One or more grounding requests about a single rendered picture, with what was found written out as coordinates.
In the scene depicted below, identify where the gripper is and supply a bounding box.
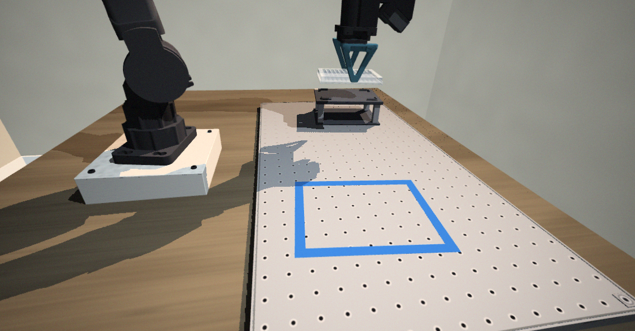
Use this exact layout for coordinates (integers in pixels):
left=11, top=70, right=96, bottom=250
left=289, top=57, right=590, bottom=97
left=333, top=0, right=378, bottom=82

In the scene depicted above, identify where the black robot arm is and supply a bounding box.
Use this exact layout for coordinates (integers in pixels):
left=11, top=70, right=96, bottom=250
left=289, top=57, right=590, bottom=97
left=102, top=0, right=415, bottom=166

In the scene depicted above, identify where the blue tape outline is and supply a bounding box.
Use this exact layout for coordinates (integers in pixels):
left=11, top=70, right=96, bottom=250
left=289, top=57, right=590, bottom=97
left=295, top=180, right=461, bottom=258

